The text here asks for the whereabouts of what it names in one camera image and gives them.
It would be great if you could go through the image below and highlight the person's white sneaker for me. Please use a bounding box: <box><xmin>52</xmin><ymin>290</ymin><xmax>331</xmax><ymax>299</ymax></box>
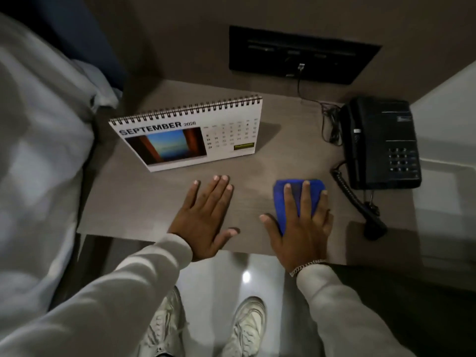
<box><xmin>138</xmin><ymin>286</ymin><xmax>187</xmax><ymax>357</ymax></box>
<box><xmin>220</xmin><ymin>296</ymin><xmax>268</xmax><ymax>357</ymax></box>

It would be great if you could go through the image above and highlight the blue cleaning cloth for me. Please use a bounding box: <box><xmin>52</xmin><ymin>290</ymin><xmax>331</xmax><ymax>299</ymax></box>
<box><xmin>273</xmin><ymin>178</ymin><xmax>327</xmax><ymax>236</ymax></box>

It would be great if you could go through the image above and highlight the person's right forearm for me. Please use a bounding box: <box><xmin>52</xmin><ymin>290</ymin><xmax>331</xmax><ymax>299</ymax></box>
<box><xmin>296</xmin><ymin>262</ymin><xmax>418</xmax><ymax>357</ymax></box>

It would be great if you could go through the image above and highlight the person's right hand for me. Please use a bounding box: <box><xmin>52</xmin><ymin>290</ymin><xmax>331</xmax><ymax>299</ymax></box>
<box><xmin>260</xmin><ymin>181</ymin><xmax>334</xmax><ymax>274</ymax></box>

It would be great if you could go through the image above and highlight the person's left forearm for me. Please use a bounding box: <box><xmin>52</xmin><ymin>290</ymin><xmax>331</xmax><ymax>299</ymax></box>
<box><xmin>0</xmin><ymin>234</ymin><xmax>193</xmax><ymax>357</ymax></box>

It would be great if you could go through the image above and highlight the thin black cable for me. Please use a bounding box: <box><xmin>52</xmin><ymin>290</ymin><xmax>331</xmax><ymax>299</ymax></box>
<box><xmin>296</xmin><ymin>63</ymin><xmax>343</xmax><ymax>147</ymax></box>

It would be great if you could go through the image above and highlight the person's left white sneaker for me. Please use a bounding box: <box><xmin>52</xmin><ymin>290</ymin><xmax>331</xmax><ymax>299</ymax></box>
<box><xmin>138</xmin><ymin>286</ymin><xmax>187</xmax><ymax>357</ymax></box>

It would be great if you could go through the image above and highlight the white spiral desk calendar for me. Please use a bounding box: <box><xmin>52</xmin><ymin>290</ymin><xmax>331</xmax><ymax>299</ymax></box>
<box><xmin>108</xmin><ymin>94</ymin><xmax>263</xmax><ymax>173</ymax></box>

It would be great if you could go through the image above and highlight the white bed duvet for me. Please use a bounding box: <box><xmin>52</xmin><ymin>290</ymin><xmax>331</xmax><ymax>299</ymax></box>
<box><xmin>0</xmin><ymin>12</ymin><xmax>112</xmax><ymax>342</ymax></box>

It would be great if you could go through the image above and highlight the person's right white sneaker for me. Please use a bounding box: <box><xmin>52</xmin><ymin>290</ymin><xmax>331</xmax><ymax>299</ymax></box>
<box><xmin>220</xmin><ymin>296</ymin><xmax>268</xmax><ymax>357</ymax></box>

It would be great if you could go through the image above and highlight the person's left hand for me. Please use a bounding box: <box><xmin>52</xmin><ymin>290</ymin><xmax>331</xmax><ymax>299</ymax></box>
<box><xmin>167</xmin><ymin>176</ymin><xmax>239</xmax><ymax>262</ymax></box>

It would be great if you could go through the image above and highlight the silver chain bracelet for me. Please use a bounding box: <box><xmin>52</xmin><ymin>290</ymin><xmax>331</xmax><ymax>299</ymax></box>
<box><xmin>289</xmin><ymin>259</ymin><xmax>328</xmax><ymax>278</ymax></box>

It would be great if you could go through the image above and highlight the black desk telephone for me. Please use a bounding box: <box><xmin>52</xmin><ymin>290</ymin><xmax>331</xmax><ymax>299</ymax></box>
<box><xmin>339</xmin><ymin>96</ymin><xmax>422</xmax><ymax>191</ymax></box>

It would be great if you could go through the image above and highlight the black wall socket panel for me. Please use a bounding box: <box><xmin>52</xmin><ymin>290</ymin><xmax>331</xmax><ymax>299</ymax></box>
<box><xmin>228</xmin><ymin>25</ymin><xmax>382</xmax><ymax>85</ymax></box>

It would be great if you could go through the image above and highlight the black coiled telephone cord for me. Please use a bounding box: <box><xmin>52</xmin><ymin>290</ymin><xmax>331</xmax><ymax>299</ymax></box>
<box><xmin>330</xmin><ymin>162</ymin><xmax>388</xmax><ymax>241</ymax></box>

